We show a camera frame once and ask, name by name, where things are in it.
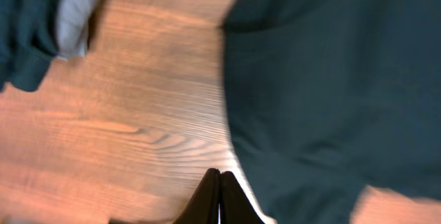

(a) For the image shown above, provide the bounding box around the black t-shirt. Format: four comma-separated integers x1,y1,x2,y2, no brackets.
223,0,440,223

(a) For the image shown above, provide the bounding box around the black folded garment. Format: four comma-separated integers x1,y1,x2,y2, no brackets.
1,0,60,92

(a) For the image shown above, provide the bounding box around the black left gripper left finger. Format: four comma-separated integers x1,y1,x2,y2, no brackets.
174,168,221,224

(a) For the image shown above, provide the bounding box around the grey folded garment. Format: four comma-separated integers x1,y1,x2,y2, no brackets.
55,0,100,60

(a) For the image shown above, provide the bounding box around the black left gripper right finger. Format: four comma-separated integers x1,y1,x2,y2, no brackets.
220,171,265,224

